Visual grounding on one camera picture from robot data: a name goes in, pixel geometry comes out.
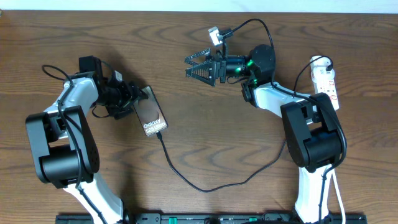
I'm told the black left camera cable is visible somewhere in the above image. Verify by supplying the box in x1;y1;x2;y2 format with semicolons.
41;59;116;224

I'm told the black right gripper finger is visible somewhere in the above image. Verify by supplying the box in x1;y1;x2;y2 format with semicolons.
186;61;216;86
184;49;212;66

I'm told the black camera cable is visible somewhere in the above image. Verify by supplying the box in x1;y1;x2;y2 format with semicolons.
220;18;348;224
41;59;116;224

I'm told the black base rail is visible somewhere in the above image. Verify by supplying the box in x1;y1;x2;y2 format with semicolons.
55;212;368;224

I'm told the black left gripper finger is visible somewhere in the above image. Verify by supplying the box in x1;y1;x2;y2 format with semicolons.
129;81;148;101
113;106;134;120

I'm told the white USB charger adapter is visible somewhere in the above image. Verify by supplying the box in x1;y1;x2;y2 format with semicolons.
310;55;334;74

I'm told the Galaxy S25 Ultra smartphone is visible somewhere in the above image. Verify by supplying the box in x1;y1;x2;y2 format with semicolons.
133;86;169;136

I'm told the white power strip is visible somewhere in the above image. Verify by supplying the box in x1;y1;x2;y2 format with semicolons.
311;66;340;110

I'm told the black USB charging cable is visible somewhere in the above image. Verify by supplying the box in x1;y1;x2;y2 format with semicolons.
155;55;335;194

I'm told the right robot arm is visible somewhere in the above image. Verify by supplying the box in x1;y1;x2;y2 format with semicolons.
185;44;346;223

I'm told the black right camera cable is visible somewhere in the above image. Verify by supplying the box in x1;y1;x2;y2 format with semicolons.
220;18;348;224

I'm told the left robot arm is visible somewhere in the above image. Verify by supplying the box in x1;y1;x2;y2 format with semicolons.
25;55;148;223

